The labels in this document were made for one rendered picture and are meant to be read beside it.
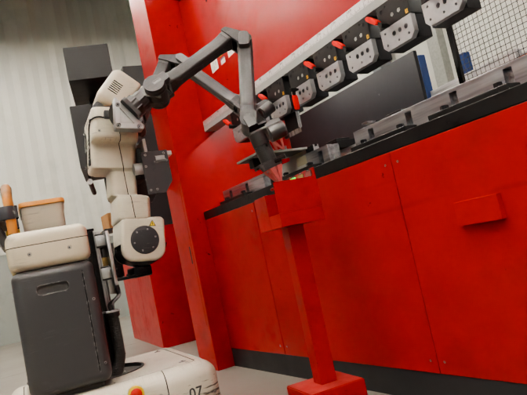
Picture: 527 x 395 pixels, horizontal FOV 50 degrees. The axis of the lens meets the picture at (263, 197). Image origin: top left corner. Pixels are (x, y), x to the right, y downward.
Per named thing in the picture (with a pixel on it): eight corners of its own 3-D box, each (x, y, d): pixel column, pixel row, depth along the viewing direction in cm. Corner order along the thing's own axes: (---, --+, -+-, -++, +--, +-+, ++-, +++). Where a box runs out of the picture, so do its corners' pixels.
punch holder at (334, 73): (320, 92, 230) (311, 54, 232) (336, 92, 234) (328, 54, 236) (342, 79, 217) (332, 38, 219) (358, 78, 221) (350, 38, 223)
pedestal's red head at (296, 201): (260, 233, 203) (250, 184, 204) (299, 225, 209) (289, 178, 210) (282, 226, 184) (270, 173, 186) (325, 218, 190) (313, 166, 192)
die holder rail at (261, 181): (225, 208, 323) (222, 191, 324) (234, 206, 326) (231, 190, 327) (267, 191, 280) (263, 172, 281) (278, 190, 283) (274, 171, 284)
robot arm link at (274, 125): (243, 131, 200) (241, 115, 192) (272, 118, 202) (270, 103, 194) (259, 155, 194) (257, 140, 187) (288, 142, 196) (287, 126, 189)
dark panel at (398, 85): (300, 191, 350) (285, 122, 354) (303, 190, 351) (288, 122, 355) (435, 143, 252) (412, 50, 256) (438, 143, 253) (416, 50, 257)
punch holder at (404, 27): (384, 53, 196) (374, 9, 197) (402, 53, 200) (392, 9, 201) (415, 35, 183) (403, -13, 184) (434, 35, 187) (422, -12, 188)
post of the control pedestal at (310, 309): (314, 382, 193) (281, 228, 198) (328, 378, 196) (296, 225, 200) (321, 385, 188) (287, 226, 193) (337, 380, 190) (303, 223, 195)
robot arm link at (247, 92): (238, 52, 220) (235, 30, 211) (252, 51, 220) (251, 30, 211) (242, 140, 198) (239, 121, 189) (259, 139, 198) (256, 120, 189)
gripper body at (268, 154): (287, 157, 191) (278, 138, 191) (262, 169, 187) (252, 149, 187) (280, 162, 197) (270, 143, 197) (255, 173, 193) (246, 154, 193)
